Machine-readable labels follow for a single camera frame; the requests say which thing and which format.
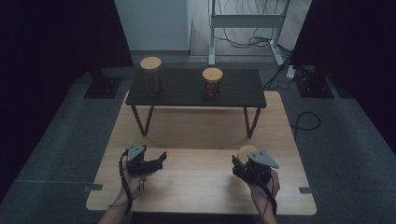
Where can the small glass jar wooden lid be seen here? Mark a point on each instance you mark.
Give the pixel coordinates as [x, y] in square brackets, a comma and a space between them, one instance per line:
[212, 74]

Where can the black shelf with metal legs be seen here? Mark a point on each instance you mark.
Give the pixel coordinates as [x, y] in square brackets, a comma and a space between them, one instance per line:
[186, 88]

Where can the grey tape piece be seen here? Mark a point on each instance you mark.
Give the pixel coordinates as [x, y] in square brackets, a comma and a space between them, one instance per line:
[93, 187]
[305, 190]

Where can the person's right hand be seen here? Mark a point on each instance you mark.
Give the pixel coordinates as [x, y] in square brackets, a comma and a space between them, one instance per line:
[264, 191]

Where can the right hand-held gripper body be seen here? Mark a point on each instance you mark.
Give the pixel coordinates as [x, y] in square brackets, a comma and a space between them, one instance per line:
[258, 171]

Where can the person's left hand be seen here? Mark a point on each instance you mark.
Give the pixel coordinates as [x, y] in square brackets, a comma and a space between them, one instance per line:
[135, 185]

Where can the tall glass jar wooden lid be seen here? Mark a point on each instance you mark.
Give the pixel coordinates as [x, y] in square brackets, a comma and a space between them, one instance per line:
[150, 63]

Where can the black stand base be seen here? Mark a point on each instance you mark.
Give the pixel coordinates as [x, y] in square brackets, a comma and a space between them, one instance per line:
[102, 88]
[313, 87]

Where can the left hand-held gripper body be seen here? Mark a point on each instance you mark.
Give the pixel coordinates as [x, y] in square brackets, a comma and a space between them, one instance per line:
[137, 163]

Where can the white desk frame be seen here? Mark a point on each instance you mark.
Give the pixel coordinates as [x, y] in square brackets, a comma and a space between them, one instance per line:
[246, 21]

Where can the wide glass jar wooden lid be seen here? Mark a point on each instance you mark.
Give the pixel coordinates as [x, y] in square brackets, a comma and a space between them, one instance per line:
[244, 151]

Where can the white power strip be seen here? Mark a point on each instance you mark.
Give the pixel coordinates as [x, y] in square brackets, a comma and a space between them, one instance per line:
[290, 73]

